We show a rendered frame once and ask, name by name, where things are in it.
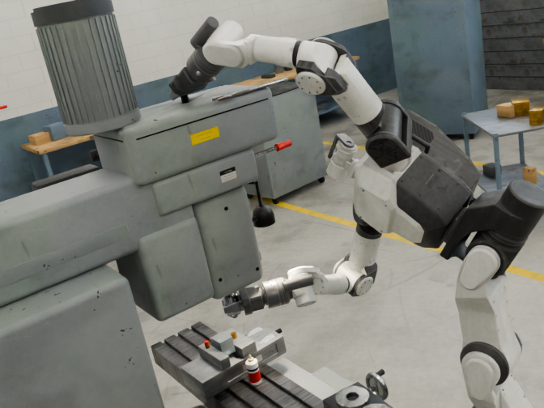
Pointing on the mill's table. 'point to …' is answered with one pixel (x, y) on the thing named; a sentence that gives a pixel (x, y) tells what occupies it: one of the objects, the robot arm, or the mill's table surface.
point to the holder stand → (354, 398)
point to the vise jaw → (243, 344)
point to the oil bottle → (253, 371)
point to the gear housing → (205, 181)
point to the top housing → (189, 133)
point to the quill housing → (229, 241)
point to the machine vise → (230, 363)
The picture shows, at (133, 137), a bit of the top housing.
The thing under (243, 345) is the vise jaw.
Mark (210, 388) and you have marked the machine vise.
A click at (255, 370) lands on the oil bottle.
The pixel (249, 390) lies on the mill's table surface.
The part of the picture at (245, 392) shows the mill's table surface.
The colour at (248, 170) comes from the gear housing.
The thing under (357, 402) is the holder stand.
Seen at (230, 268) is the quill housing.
